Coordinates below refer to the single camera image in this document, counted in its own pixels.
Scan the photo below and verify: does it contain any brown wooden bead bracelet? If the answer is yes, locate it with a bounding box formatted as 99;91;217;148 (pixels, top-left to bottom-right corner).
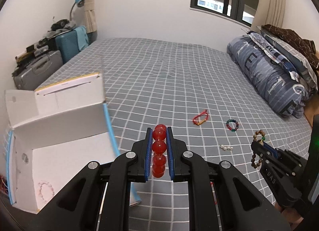
250;129;267;169

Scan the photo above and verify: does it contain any pink bead bracelet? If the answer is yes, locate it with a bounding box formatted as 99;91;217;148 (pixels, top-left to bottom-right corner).
37;181;55;203

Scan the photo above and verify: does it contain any multicolour bead bracelet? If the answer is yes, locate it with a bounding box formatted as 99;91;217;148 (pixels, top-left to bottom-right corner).
226;118;240;132

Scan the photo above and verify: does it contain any small red cord bracelet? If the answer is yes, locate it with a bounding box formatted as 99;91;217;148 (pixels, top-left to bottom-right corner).
192;109;209;126

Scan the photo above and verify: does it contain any red bead bracelet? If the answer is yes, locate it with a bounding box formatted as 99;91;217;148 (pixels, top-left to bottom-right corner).
151;123;168;179

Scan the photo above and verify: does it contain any person's right hand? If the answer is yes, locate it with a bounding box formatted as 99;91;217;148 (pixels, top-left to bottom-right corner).
274;202;303;230

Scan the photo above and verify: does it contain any wooden headboard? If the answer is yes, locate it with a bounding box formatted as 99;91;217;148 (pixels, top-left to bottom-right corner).
304;92;319;127

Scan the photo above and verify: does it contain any grey checked bed sheet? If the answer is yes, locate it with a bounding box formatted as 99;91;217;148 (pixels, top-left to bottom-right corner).
44;39;310;201

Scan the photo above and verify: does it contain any folded blue grey duvet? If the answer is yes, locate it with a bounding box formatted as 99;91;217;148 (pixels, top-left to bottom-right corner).
227;35;310;119

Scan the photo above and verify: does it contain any blue yellow cardboard shoe box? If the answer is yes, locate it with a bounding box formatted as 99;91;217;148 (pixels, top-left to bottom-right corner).
3;72;143;214

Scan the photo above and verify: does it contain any grey patterned pillow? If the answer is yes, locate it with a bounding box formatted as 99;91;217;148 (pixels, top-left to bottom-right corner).
240;27;319;92

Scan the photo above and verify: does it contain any brown patterned blanket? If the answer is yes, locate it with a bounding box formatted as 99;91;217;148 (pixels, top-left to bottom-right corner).
261;24;318;71

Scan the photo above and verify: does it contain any grey suitcase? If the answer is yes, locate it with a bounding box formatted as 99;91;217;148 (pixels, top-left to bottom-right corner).
12;50;63;91

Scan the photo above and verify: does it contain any beige right curtain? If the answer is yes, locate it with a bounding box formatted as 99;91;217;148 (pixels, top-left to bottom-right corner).
250;0;286;32

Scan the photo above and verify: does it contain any teal suitcase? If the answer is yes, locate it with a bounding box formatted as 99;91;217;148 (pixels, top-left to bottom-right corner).
55;26;89;64

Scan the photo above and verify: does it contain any clutter pile on suitcases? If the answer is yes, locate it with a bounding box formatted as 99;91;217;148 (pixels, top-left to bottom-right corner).
12;19;76;77

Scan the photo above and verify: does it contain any blue desk lamp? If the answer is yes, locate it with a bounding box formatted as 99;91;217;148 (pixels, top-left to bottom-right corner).
69;0;85;21

